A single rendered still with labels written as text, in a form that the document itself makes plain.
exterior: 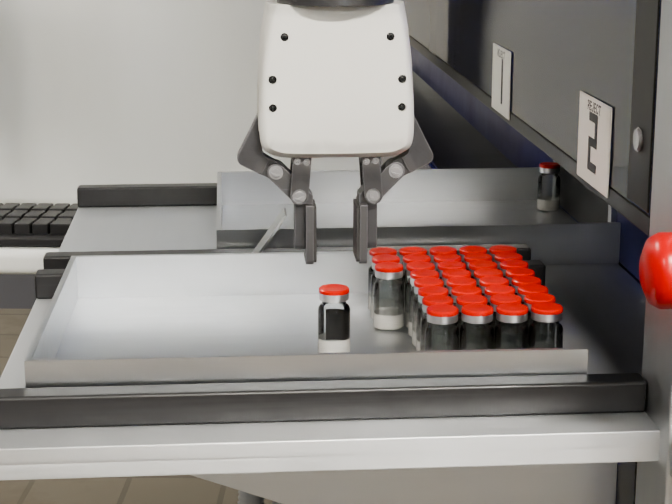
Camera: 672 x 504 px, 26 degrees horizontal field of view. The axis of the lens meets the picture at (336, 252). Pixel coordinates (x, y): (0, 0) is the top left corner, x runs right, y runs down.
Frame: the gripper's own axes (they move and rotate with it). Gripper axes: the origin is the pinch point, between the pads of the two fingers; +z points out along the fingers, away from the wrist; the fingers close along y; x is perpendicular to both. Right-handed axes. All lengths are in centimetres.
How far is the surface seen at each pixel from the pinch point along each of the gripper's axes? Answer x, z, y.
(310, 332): -4.8, 8.6, 1.4
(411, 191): -49, 7, -11
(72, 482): -190, 97, 41
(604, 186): 1.0, -2.9, -17.8
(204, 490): -184, 97, 14
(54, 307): -1.1, 5.4, 18.8
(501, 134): -78, 6, -26
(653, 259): 23.5, -3.6, -14.6
